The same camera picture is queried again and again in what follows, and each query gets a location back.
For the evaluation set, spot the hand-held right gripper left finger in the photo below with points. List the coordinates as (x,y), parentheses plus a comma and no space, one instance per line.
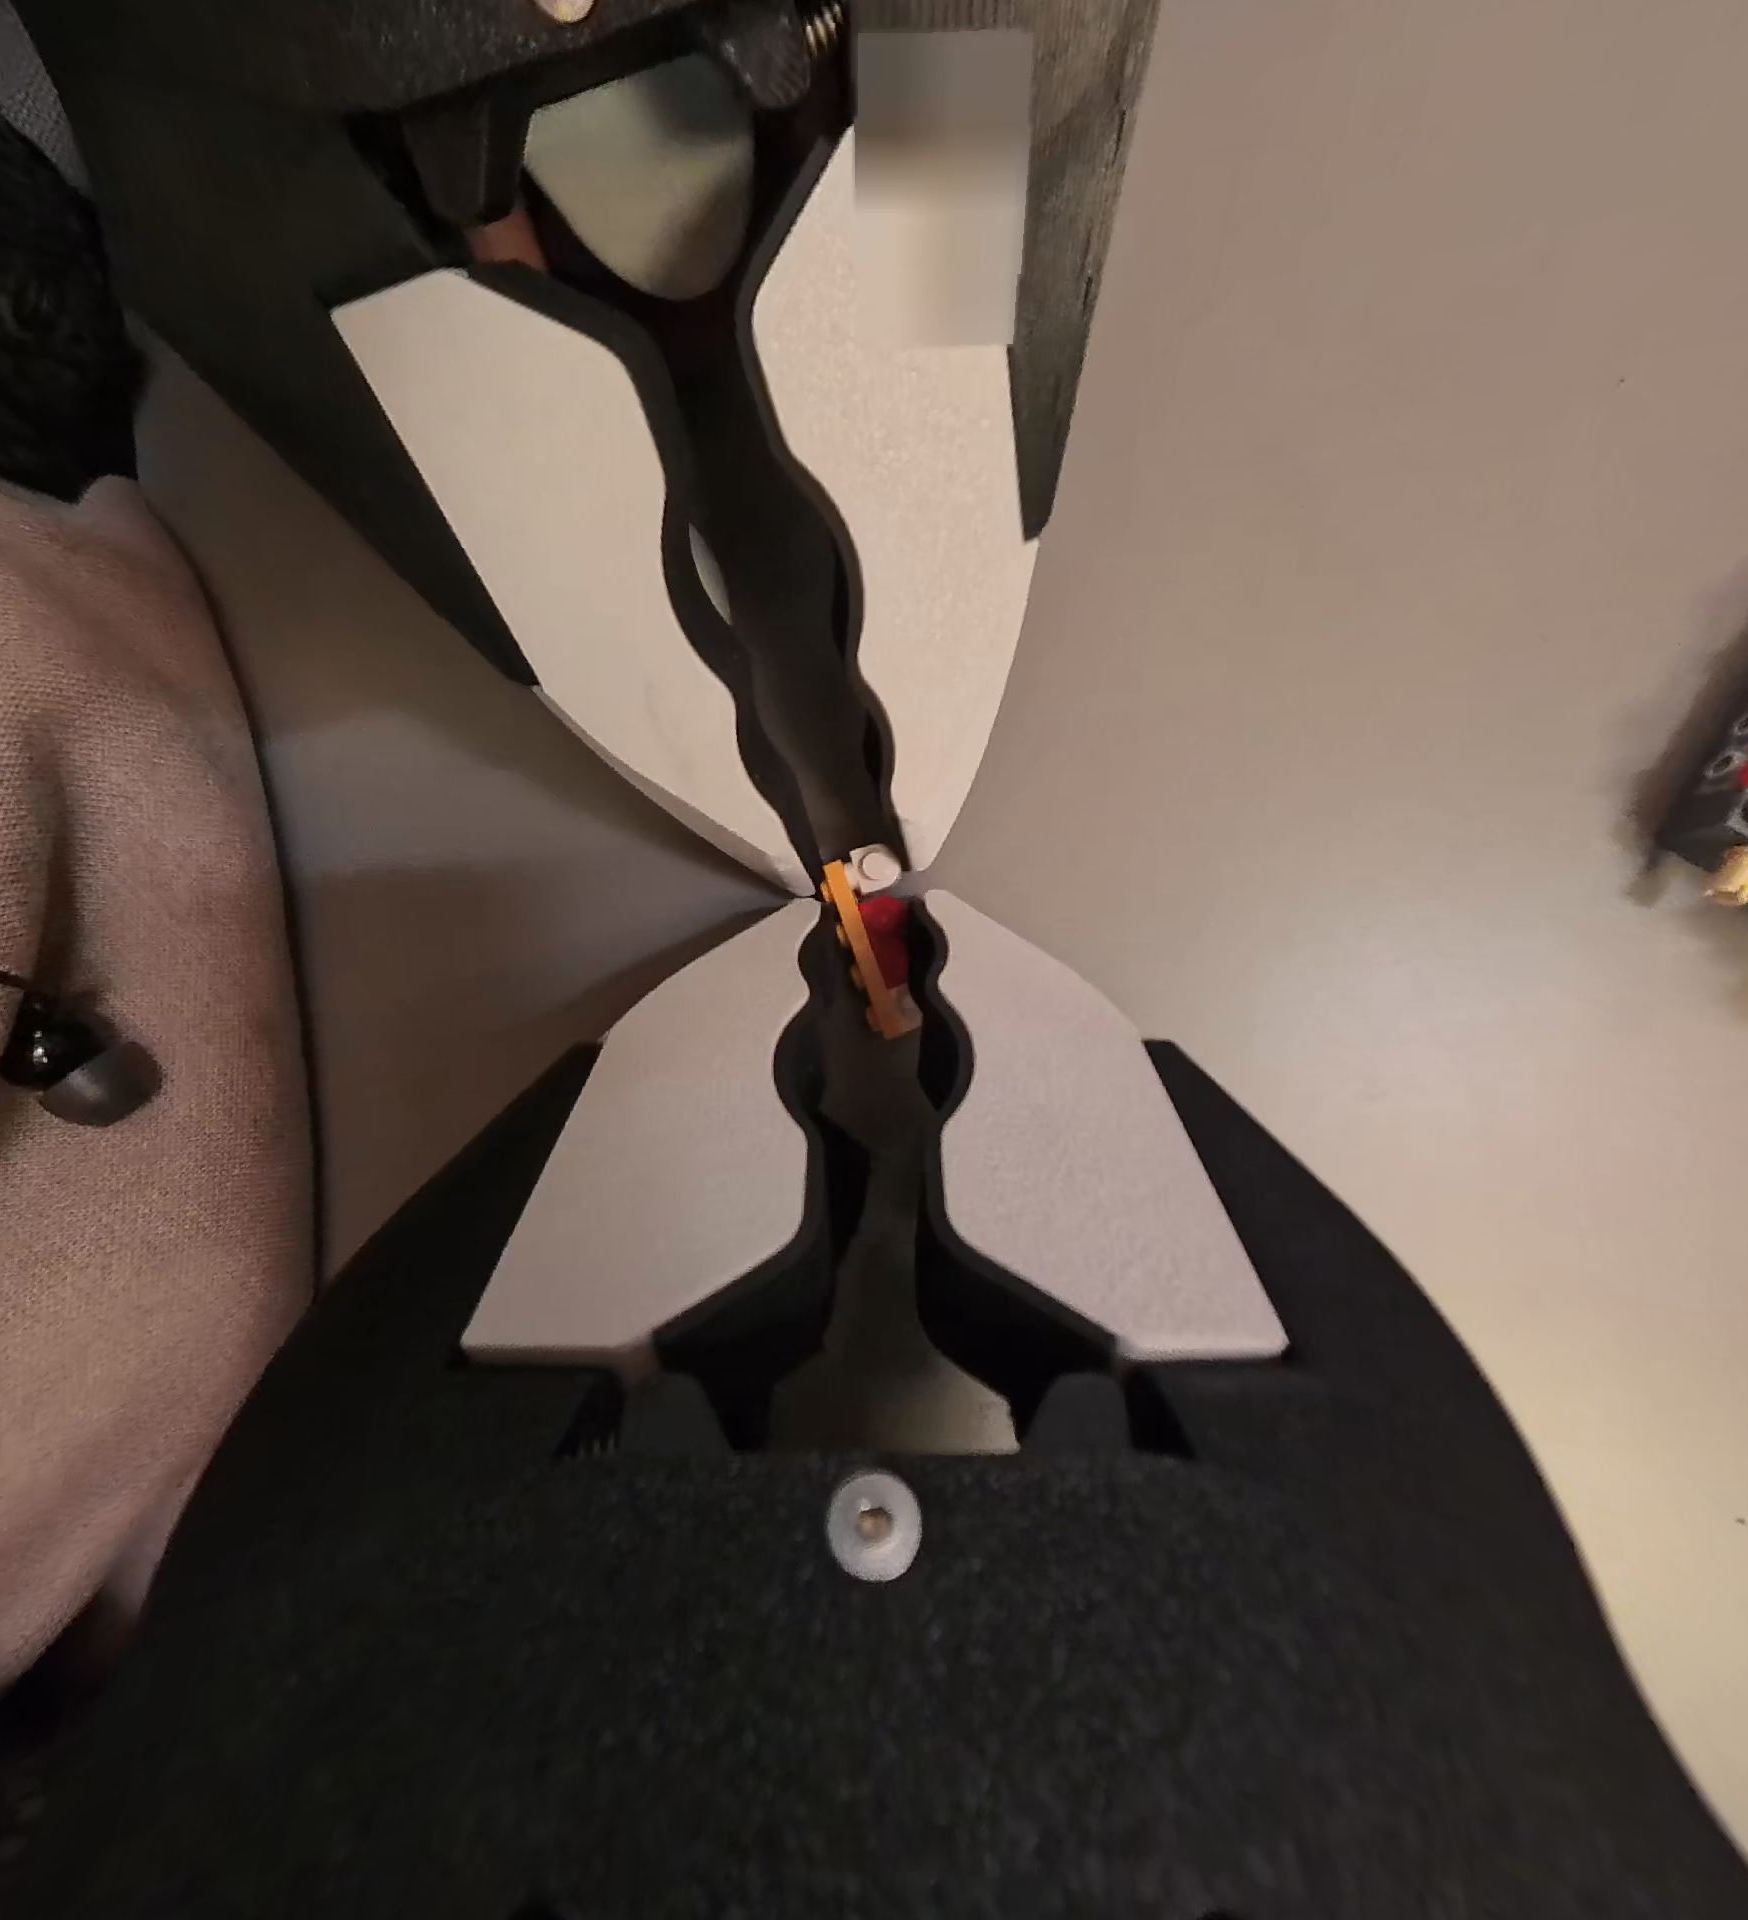
(665,1169)

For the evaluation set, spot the person's beige sweater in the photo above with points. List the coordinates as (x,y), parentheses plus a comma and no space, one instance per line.
(93,1352)

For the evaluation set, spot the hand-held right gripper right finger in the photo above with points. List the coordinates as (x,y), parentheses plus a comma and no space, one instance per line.
(1099,1169)

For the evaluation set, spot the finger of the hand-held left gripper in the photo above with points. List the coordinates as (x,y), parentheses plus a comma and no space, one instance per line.
(933,599)
(542,494)

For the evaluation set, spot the orange and red lego assembly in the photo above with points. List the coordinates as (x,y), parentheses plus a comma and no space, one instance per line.
(844,910)

